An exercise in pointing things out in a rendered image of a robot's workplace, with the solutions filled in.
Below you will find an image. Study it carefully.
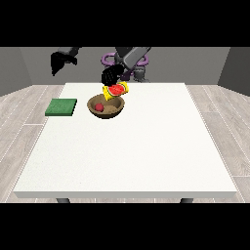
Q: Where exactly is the brown wooden bowl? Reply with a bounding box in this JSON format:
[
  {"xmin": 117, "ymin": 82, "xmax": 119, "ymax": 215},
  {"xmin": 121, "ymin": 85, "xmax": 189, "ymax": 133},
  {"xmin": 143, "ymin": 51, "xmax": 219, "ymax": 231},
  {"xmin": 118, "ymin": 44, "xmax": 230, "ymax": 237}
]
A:
[{"xmin": 86, "ymin": 93, "xmax": 126, "ymax": 119}]

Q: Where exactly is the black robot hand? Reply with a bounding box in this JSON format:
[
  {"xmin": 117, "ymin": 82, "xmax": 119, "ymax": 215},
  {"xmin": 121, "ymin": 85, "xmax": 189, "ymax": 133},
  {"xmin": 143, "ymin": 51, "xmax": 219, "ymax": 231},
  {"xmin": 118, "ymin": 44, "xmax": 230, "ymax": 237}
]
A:
[
  {"xmin": 101, "ymin": 63, "xmax": 132, "ymax": 88},
  {"xmin": 50, "ymin": 52, "xmax": 79, "ymax": 77}
]

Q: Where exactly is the green square pad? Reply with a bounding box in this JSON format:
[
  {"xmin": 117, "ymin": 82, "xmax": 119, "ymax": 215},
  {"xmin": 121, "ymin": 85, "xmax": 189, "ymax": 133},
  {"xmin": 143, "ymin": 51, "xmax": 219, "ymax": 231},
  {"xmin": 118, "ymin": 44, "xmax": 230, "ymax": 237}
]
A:
[{"xmin": 44, "ymin": 98, "xmax": 78, "ymax": 117}]

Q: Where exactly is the yellow cup with melon print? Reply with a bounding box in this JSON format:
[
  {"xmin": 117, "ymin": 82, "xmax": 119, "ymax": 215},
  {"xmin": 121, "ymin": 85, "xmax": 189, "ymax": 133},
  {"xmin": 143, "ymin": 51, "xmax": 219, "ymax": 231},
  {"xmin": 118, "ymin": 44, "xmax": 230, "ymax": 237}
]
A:
[{"xmin": 102, "ymin": 81, "xmax": 130, "ymax": 101}]

